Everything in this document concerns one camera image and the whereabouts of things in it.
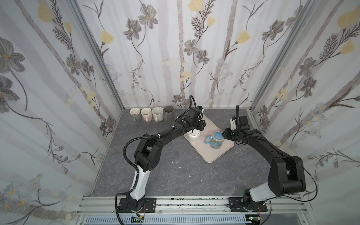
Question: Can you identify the cream yellow mug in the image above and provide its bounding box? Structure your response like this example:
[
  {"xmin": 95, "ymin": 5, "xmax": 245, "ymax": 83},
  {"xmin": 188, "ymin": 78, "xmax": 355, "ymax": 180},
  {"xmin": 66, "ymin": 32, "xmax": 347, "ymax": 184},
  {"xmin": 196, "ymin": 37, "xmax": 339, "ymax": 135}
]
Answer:
[{"xmin": 152, "ymin": 106, "xmax": 164, "ymax": 122}]

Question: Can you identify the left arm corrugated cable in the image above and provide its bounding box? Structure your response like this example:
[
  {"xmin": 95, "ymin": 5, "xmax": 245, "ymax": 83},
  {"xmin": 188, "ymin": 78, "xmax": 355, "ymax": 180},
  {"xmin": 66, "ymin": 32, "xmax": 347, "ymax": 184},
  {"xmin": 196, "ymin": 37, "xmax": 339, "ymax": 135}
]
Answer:
[{"xmin": 114, "ymin": 95, "xmax": 197, "ymax": 225}]

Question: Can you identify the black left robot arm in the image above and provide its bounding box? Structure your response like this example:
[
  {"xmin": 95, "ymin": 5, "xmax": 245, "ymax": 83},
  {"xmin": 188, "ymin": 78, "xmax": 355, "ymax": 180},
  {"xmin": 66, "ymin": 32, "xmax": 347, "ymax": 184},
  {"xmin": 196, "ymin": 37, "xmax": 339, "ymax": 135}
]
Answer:
[{"xmin": 123, "ymin": 106, "xmax": 206, "ymax": 204}]

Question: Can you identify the aluminium mounting rail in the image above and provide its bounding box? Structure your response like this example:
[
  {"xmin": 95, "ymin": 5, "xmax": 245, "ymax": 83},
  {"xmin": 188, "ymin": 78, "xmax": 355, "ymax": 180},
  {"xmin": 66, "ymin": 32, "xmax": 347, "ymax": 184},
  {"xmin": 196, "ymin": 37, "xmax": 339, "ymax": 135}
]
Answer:
[{"xmin": 76, "ymin": 196, "xmax": 308, "ymax": 216}]

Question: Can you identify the white smooth mug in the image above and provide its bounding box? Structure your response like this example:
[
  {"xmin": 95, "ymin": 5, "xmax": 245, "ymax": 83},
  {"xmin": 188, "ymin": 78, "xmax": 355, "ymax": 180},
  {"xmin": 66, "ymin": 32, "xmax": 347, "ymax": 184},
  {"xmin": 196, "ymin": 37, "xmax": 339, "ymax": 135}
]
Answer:
[{"xmin": 129, "ymin": 107, "xmax": 142, "ymax": 122}]

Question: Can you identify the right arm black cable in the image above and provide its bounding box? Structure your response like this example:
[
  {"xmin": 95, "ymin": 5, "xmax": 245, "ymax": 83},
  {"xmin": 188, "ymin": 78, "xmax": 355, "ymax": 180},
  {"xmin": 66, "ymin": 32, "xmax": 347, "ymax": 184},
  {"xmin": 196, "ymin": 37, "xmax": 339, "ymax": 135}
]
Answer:
[{"xmin": 281, "ymin": 160, "xmax": 318, "ymax": 203}]

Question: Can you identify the white ribbed-bottom mug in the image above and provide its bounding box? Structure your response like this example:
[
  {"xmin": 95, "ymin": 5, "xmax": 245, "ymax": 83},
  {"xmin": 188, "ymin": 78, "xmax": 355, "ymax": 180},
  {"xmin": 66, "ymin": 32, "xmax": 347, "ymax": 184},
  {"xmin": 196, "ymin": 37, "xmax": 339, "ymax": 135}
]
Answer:
[{"xmin": 184, "ymin": 129, "xmax": 201, "ymax": 142}]

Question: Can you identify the pink mug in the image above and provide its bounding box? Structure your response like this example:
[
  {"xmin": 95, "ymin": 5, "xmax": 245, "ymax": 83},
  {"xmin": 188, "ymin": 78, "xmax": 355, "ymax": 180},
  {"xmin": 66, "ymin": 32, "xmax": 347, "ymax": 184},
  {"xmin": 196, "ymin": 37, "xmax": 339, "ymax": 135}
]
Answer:
[{"xmin": 141, "ymin": 107, "xmax": 152, "ymax": 122}]

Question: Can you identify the large grey mug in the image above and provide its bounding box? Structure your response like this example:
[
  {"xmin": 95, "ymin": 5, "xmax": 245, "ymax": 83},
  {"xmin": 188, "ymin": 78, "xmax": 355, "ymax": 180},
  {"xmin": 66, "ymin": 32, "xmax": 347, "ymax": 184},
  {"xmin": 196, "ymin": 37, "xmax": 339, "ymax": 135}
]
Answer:
[{"xmin": 164, "ymin": 106, "xmax": 175, "ymax": 122}]

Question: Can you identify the white vented cable duct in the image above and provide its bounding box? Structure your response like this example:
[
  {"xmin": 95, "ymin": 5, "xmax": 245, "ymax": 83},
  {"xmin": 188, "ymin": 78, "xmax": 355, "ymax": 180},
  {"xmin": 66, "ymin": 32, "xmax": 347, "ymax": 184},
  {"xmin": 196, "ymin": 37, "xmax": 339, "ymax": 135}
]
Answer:
[{"xmin": 84, "ymin": 215, "xmax": 248, "ymax": 225}]

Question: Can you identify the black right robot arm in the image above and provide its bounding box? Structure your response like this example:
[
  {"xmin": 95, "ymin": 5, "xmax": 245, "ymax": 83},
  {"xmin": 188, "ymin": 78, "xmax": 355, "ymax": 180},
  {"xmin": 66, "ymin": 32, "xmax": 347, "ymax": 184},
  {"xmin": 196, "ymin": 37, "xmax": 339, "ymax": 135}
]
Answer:
[{"xmin": 223, "ymin": 116, "xmax": 306, "ymax": 204}]

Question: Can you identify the blue butterfly mug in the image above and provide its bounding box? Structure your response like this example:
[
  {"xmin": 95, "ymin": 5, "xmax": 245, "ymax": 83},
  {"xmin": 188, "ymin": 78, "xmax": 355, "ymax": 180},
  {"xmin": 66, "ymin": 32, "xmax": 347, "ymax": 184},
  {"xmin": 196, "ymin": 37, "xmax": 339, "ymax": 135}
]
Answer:
[{"xmin": 204, "ymin": 131, "xmax": 224, "ymax": 150}]

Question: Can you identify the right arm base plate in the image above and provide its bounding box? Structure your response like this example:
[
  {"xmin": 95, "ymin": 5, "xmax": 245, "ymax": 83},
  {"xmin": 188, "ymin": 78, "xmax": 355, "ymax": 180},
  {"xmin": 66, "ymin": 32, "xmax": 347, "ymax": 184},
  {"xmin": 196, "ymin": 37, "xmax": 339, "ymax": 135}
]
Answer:
[{"xmin": 227, "ymin": 197, "xmax": 268, "ymax": 212}]

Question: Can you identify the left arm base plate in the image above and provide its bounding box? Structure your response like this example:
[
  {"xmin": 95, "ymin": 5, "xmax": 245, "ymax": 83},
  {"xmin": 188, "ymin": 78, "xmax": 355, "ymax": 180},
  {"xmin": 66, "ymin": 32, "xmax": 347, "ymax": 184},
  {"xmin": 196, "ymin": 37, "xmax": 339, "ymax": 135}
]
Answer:
[{"xmin": 117, "ymin": 198, "xmax": 157, "ymax": 213}]

